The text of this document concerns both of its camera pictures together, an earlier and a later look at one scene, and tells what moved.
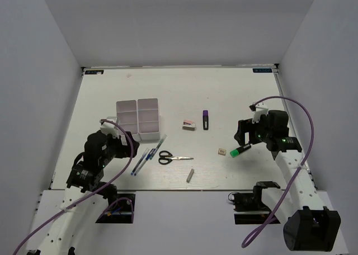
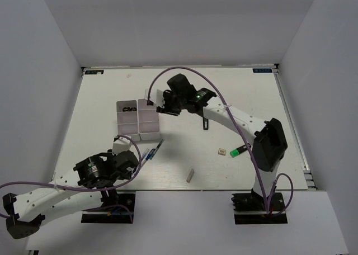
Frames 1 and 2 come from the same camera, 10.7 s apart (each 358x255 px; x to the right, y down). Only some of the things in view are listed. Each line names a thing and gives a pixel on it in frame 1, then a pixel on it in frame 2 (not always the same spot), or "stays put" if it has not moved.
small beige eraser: [222, 151] stays put
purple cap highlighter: [205, 118] stays put
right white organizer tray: [147, 118] stays put
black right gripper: [245, 126] → [166, 109]
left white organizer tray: [127, 117] stays put
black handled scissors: [166, 157] → [127, 109]
